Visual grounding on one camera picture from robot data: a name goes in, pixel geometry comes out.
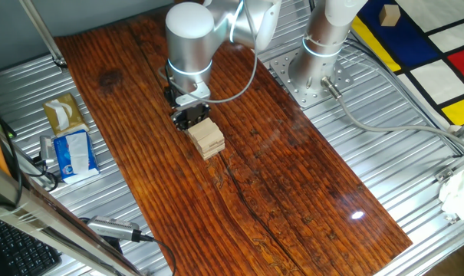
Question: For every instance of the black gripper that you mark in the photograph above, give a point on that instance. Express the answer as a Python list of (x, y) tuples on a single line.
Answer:
[(171, 97)]

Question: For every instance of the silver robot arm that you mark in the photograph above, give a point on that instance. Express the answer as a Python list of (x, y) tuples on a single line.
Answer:
[(189, 38)]

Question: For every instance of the light wooden Jenga block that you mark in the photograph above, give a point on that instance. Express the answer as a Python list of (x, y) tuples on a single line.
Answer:
[(205, 133), (210, 140), (220, 143), (201, 126), (213, 150)]

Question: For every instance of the blue tissue pack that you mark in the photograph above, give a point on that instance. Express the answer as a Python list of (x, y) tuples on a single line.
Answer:
[(93, 163)]

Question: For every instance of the brown wooden board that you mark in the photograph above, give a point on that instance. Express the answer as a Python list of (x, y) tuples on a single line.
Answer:
[(274, 191)]

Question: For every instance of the gold tissue pack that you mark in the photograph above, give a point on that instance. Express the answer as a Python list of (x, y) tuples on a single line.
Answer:
[(78, 119)]

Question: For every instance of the silver robot mounting plate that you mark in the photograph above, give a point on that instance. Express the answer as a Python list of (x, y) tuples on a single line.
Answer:
[(308, 99)]

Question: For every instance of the small silver hub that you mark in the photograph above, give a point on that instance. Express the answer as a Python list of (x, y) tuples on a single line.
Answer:
[(47, 147)]

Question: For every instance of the metal stand pole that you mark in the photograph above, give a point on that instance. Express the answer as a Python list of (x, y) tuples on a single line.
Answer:
[(43, 32)]

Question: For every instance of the colourful Mondrian pattern cloth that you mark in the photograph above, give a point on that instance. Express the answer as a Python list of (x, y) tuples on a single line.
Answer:
[(389, 42)]

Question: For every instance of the black keyboard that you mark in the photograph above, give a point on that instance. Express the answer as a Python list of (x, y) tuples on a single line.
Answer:
[(20, 253)]

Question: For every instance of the small wooden cube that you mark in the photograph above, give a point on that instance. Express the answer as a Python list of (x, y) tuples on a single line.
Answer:
[(389, 15)]

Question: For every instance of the crumpled white cloth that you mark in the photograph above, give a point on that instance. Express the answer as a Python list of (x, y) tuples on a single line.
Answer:
[(461, 191)]

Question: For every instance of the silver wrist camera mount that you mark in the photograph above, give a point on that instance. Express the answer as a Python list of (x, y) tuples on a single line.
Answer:
[(195, 96)]

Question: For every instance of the silver camera device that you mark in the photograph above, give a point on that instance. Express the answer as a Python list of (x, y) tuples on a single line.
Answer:
[(112, 228)]

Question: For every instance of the aluminium frame bar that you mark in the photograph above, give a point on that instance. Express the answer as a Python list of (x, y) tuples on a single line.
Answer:
[(43, 218)]

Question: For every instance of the metal corner bracket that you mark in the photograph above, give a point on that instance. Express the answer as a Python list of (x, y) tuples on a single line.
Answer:
[(443, 175)]

